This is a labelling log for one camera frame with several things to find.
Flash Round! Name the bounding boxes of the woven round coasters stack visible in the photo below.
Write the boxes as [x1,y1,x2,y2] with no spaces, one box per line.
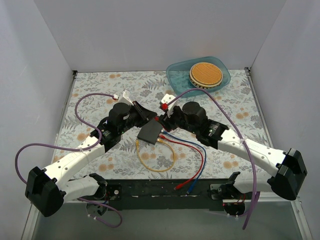
[189,62,223,89]

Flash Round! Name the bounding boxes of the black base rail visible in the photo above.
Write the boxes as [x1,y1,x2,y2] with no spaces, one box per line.
[37,177,286,212]

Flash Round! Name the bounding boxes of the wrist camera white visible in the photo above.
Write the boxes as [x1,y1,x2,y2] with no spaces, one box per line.
[160,93,177,118]
[112,89,133,106]

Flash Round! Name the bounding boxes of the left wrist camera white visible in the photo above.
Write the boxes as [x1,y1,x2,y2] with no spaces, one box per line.
[112,89,133,106]

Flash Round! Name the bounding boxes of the floral table mat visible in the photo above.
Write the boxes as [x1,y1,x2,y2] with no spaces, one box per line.
[56,70,270,179]

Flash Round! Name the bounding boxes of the teal plastic container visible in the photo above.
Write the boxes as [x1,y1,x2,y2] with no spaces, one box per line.
[166,56,231,95]

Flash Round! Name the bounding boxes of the blue ethernet cable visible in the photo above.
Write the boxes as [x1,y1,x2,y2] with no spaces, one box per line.
[161,128,208,195]

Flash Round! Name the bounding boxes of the yellow ethernet cable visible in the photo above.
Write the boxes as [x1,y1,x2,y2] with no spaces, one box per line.
[134,138,176,172]

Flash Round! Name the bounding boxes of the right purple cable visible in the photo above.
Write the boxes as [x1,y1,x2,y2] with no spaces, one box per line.
[166,87,261,230]

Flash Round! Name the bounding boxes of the black network switch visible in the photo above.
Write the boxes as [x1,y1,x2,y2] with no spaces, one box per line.
[137,119,163,145]

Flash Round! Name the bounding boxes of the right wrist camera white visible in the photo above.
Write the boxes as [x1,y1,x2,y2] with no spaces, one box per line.
[160,93,177,118]

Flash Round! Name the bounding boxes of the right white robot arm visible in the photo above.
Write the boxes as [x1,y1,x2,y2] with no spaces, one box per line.
[159,101,308,201]

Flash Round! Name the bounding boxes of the purple cable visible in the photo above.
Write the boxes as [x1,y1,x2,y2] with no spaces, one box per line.
[14,92,123,228]
[166,87,261,230]

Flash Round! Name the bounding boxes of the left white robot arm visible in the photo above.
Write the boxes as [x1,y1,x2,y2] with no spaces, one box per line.
[25,101,157,217]

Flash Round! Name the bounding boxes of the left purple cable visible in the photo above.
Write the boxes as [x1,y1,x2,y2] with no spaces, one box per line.
[14,92,123,228]

